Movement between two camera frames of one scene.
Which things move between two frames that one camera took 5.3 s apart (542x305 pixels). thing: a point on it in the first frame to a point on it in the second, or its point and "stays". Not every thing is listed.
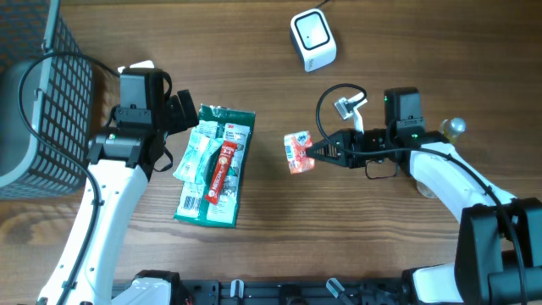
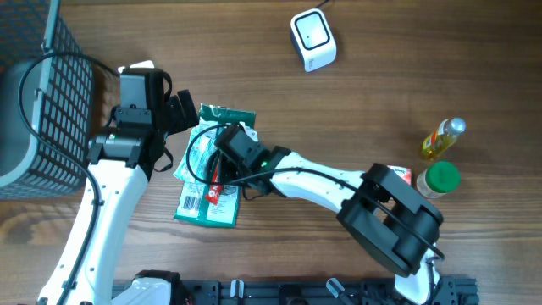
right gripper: x=345 y=140 to x=224 y=169
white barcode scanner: x=313 y=39 stays
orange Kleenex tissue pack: x=295 y=146 to x=403 y=172
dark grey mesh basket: x=58 y=97 stays
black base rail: x=293 y=291 stays
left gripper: x=181 y=117 stays
